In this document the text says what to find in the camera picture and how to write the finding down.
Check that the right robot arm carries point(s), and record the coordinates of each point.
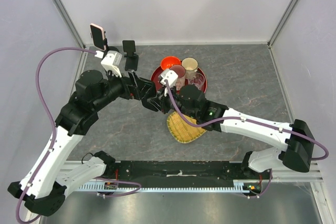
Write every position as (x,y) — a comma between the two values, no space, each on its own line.
(291,143)

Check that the pink floral mug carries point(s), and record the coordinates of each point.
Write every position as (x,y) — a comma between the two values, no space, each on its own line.
(181,72)

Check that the cream cup with dark rim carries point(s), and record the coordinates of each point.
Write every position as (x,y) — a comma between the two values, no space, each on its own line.
(191,66)

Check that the clear glass tumbler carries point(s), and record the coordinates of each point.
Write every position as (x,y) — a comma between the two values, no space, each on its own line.
(197,80)

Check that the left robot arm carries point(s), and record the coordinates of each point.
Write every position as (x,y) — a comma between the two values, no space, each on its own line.
(44,189)

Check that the woven bamboo mat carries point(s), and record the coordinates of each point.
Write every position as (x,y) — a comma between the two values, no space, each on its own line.
(181,131)

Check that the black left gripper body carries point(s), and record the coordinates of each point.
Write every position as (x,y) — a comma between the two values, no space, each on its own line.
(128,91)

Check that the pink-cased smartphone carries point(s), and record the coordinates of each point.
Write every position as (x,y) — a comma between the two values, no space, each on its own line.
(96,29)

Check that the black folding phone stand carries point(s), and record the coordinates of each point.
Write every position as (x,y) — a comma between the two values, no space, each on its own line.
(132,59)

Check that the aluminium frame rail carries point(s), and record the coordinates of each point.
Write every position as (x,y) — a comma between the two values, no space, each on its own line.
(285,175)

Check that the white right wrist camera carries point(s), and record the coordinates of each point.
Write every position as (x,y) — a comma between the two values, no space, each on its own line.
(173,80)

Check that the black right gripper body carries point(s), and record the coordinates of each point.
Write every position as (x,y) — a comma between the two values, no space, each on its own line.
(166,104)

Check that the grey slotted cable duct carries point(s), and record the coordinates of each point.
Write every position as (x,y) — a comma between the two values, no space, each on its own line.
(113,187)

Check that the orange bowl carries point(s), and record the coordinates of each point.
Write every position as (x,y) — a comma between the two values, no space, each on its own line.
(169,61)

